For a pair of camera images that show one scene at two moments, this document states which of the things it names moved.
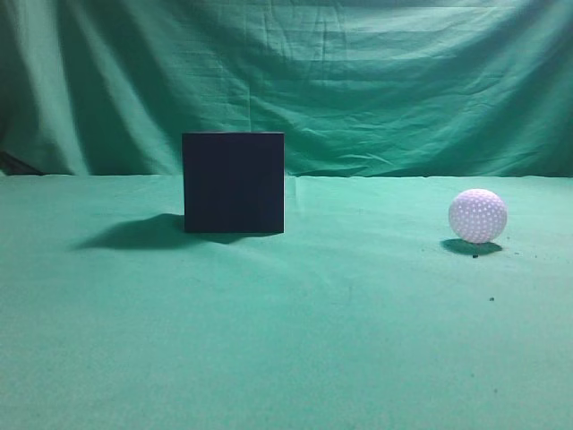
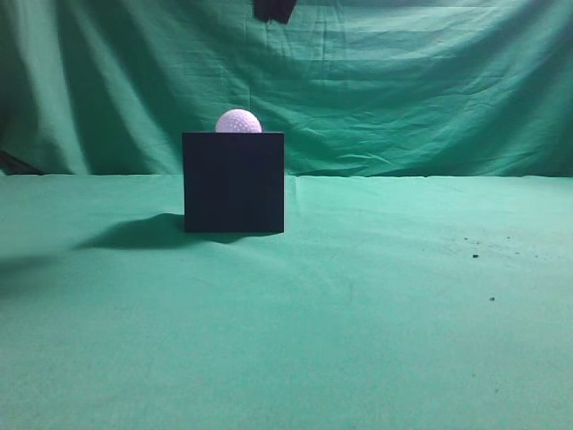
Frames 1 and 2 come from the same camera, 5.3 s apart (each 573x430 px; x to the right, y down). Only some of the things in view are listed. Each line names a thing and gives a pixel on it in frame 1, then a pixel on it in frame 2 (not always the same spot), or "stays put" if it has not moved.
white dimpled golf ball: (477, 216) to (237, 120)
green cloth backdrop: (359, 88) stays put
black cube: (233, 182) stays put
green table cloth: (368, 313) stays put
